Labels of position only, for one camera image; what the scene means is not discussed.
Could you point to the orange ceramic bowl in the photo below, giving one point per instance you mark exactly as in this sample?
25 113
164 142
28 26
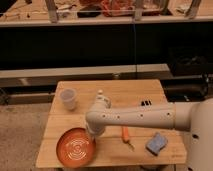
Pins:
75 149

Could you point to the long wooden bench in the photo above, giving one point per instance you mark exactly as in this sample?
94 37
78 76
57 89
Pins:
51 76

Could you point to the clear plastic cup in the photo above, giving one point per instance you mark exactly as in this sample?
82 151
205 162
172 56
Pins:
68 98

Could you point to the wooden slatted table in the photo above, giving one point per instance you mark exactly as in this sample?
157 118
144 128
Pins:
110 150

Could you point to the orange carrot toy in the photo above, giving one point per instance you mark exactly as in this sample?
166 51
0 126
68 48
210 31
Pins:
126 137

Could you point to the black rectangular case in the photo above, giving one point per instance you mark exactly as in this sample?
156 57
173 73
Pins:
146 103

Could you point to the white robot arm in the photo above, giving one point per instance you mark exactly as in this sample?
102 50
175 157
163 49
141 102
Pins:
195 117

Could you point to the black object on shelf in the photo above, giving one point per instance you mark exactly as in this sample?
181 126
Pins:
89 11

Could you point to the blue sponge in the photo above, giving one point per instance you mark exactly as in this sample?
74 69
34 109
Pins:
156 143

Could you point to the white squeeze bottle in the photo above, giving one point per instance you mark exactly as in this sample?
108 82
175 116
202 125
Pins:
100 96

